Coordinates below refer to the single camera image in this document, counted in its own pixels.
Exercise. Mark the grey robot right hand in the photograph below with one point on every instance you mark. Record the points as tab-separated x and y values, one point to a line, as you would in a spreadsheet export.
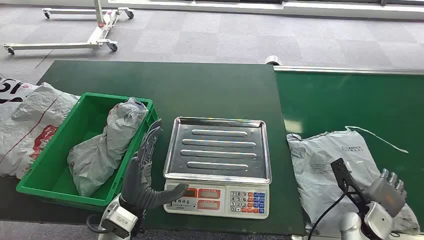
384	193

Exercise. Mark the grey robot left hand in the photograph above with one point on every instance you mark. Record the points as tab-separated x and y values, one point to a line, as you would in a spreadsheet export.
137	188

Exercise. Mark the grey mailer package with logo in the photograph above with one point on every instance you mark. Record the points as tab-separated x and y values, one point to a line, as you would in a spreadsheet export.
318	165

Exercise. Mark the crumpled grey plastic package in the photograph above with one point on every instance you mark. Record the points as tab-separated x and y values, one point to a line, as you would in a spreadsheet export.
99	152

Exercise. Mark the green plastic basket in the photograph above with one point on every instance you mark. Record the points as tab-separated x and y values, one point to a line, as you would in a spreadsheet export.
49	172

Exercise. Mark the electronic scale with steel tray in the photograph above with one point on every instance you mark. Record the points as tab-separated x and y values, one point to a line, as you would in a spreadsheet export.
218	155

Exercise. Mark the white sack with red print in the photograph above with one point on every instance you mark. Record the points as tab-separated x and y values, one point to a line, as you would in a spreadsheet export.
30	132

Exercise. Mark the white sack with black print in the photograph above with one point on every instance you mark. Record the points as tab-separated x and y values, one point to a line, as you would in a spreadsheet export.
10	89

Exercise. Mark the silver roller end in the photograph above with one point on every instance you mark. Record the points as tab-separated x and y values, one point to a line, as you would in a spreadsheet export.
273	60

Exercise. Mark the white window ledge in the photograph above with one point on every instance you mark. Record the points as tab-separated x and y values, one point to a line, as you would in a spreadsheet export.
298	8

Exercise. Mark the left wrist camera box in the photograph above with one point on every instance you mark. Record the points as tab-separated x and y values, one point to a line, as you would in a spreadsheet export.
119	220

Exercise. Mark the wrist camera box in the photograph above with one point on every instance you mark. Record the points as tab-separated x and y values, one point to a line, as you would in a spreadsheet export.
119	220
342	174

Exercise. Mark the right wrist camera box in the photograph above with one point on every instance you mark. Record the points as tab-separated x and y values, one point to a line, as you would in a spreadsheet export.
342	174

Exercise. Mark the green conveyor belt with rail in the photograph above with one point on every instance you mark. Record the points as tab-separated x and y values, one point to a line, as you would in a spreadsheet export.
364	102

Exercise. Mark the white wheeled stand frame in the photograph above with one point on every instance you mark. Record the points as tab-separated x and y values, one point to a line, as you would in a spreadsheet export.
99	31

